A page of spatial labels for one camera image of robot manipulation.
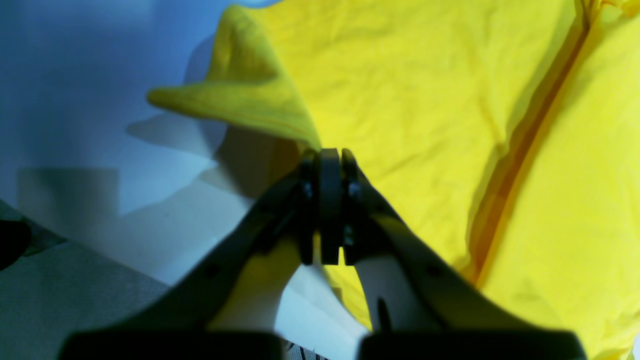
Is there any orange yellow t-shirt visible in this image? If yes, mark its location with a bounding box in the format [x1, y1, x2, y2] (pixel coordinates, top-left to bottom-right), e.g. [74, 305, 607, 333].
[147, 0, 640, 360]

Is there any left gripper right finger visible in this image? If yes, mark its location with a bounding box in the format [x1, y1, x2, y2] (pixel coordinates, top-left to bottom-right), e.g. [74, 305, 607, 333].
[341, 149, 586, 360]

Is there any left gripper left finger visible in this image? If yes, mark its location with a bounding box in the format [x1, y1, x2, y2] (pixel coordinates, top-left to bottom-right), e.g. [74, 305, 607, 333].
[58, 148, 343, 360]

